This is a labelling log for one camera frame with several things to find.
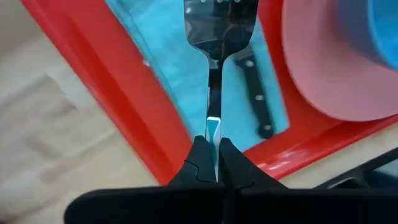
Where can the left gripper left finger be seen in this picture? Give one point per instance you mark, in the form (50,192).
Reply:
(155,205)

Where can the pink plastic plate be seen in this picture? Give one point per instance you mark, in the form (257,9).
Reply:
(326,77)

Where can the black aluminium table frame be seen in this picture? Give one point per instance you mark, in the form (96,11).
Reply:
(357,172)

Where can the blue plastic bowl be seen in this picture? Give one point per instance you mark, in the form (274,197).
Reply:
(382,25)

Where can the red plastic tray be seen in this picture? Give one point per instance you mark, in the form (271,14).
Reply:
(109,77)

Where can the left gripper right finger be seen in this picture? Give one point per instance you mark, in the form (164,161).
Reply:
(295,205)

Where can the teal cloth napkin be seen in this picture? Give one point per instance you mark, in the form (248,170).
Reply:
(168,62)

